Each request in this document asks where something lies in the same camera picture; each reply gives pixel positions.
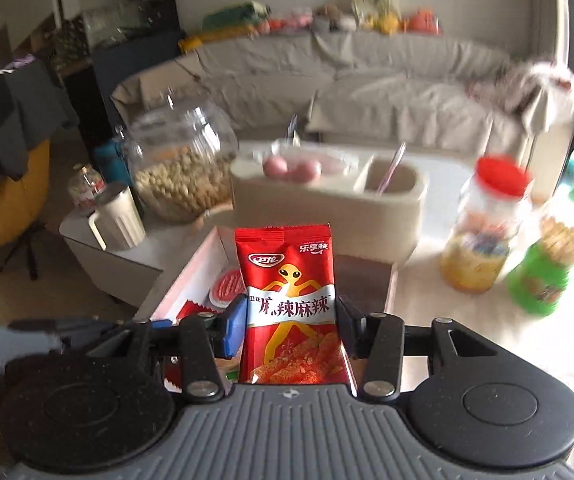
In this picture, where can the small glass jar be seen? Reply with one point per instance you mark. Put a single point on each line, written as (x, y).
(84, 190)

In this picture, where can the dark cabinet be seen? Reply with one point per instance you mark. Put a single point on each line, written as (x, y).
(72, 85)

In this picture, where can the blue bottle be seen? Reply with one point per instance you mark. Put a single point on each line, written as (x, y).
(112, 165)

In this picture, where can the pink egg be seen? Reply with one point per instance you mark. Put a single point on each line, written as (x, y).
(304, 171)
(274, 166)

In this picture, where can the round red snack packet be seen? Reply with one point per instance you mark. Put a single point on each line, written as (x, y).
(227, 285)

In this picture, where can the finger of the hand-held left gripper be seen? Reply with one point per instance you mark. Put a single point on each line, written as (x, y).
(162, 324)

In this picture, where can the black tripod stand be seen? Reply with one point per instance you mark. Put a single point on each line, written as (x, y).
(29, 247)

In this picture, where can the red spicy strip packet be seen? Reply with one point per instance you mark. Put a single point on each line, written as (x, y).
(287, 280)

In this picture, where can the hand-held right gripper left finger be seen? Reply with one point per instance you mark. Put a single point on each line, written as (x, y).
(232, 327)

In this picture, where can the grey covered sofa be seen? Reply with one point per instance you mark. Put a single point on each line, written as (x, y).
(392, 75)

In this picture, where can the yellow bean bag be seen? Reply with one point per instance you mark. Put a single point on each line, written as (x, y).
(12, 200)

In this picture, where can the dark blue armchair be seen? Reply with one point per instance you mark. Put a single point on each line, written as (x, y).
(117, 65)

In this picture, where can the white ribbed mug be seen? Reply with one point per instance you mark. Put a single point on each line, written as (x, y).
(117, 220)

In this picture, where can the metal spoon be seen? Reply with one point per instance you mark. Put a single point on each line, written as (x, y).
(392, 167)

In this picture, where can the beige table organizer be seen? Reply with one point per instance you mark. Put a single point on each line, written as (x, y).
(317, 210)

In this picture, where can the row of plush toys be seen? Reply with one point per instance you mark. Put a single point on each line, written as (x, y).
(387, 22)

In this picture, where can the white tablecloth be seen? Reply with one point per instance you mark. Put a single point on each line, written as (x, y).
(442, 320)

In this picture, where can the dark hanging clothes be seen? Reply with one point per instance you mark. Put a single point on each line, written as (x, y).
(7, 110)

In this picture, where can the large red snack packet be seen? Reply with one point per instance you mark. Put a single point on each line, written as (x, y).
(189, 310)

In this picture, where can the crumpled white cloth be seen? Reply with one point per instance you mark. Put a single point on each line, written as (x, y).
(542, 85)

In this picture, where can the red-lidded clear plastic jar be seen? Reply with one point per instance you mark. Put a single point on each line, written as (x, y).
(482, 240)

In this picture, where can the green plastic stick jar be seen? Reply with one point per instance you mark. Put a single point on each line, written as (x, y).
(537, 280)

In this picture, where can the glass jar of peanuts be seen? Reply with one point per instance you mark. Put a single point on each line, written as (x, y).
(182, 185)

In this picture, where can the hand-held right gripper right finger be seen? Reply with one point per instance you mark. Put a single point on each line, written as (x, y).
(345, 322)

